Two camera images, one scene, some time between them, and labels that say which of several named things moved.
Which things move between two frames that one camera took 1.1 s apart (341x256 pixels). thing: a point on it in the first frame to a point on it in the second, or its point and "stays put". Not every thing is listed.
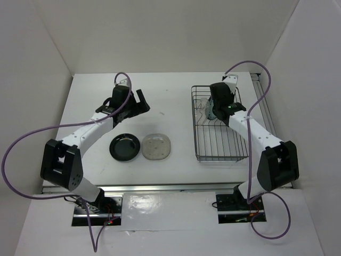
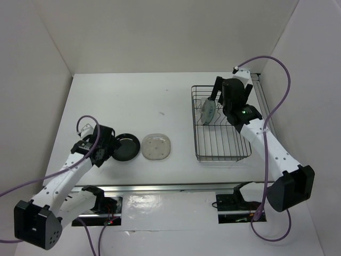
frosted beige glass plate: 155,146 stays put
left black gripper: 139,108 to 113,144
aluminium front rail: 143,186 stays put
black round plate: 124,147 stays put
